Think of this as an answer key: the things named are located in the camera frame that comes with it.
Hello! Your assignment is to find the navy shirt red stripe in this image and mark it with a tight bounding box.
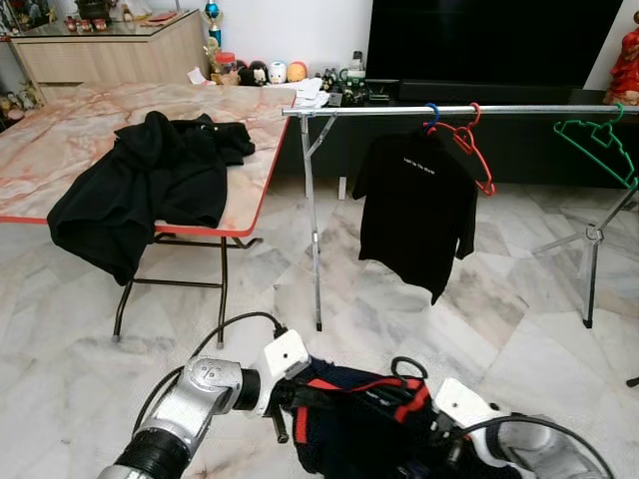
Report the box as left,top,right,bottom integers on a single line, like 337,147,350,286
290,357,470,479

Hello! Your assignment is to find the black plastic hanger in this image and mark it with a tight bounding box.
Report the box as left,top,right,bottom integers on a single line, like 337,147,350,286
391,356,428,382

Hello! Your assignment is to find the black shirt yellow-green logo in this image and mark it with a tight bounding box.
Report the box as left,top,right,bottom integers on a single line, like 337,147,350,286
47,110,231,286

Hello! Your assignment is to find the red plastic hanger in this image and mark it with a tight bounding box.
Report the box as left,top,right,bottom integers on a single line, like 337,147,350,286
431,102,496,198

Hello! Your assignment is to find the green plastic hanger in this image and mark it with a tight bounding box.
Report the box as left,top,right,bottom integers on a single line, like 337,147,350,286
554,103,638,191

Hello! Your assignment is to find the silver metal clothes rack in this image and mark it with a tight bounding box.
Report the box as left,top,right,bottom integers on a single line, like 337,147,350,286
282,103,639,332

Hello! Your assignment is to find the white paper stack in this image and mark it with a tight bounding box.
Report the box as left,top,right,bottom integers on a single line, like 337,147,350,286
290,80,331,109

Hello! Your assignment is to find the black round toy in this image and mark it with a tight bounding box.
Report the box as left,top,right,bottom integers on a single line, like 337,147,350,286
240,62,269,86

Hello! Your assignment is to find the red-lid jar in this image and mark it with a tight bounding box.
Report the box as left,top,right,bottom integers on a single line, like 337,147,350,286
215,52,240,86

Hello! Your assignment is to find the black tv console cabinet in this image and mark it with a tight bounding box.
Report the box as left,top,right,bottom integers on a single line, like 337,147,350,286
270,80,639,191

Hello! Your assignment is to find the marble-top folding table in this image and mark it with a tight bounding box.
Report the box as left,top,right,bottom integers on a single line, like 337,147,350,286
0,82,298,343

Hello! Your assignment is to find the light wooden sideboard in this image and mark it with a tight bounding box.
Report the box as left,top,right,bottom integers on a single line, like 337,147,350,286
8,10,213,101

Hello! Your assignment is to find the blue ball trophy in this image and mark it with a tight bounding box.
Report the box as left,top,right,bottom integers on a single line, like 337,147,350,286
205,0,224,49

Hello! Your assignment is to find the red laughing buddha statue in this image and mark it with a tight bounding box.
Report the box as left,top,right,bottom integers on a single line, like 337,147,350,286
604,28,639,106

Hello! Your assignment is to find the black flat television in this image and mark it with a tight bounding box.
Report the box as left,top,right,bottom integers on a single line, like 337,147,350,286
366,0,625,89

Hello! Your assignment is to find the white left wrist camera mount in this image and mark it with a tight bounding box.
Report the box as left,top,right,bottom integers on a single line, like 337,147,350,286
255,329,312,415

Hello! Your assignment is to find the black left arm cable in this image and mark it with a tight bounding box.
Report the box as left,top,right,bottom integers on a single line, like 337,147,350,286
130,311,291,440

